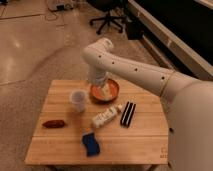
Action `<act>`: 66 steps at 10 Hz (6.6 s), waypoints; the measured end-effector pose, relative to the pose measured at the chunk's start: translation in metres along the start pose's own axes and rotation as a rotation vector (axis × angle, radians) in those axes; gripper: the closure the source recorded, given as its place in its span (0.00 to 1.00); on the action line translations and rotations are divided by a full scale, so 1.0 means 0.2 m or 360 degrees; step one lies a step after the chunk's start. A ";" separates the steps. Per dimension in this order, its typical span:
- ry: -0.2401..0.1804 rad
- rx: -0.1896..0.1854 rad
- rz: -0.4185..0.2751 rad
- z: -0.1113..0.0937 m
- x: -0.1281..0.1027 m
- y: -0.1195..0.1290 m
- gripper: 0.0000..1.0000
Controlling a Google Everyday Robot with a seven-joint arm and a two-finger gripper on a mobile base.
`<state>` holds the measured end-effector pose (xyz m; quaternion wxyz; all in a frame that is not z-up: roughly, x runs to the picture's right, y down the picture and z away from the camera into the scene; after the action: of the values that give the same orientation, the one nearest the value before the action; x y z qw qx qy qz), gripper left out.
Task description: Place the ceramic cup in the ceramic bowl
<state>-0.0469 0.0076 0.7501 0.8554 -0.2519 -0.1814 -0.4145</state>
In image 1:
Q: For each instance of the wooden table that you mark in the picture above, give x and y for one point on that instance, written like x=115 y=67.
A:
x=145 y=141

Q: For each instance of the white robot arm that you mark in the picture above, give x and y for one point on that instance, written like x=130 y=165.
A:
x=190 y=103

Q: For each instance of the long white bench counter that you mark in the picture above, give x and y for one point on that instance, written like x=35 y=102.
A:
x=182 y=29

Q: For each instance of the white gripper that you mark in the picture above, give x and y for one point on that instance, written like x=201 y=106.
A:
x=97 y=76

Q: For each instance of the blue sponge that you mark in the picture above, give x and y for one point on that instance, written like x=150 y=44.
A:
x=91 y=144

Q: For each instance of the translucent white ceramic cup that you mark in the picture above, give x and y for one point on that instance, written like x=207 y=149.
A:
x=78 y=99

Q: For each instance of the power strip with cables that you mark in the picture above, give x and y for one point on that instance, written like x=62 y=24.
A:
x=60 y=5

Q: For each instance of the brown sausage-shaped object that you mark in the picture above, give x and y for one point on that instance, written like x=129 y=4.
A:
x=54 y=124

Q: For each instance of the white lotion bottle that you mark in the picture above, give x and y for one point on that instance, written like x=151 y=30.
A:
x=105 y=117

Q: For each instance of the orange ceramic bowl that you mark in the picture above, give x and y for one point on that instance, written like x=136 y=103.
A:
x=95 y=91

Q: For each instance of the black office chair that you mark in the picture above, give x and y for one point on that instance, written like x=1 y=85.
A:
x=106 y=6

